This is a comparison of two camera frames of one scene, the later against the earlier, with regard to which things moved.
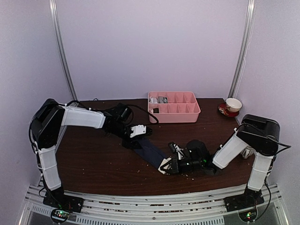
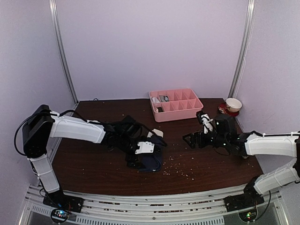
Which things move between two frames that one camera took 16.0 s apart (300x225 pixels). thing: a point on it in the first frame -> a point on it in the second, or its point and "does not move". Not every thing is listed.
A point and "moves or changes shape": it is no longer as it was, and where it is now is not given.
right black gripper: [176, 167] -> [193, 136]
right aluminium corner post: [243, 51] does not move
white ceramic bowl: [233, 105] does not move
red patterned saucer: [222, 109] does not move
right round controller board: [249, 216] does not move
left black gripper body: [118, 131] -> [129, 159]
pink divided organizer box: [173, 107] moves or changes shape
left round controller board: [59, 215] does not move
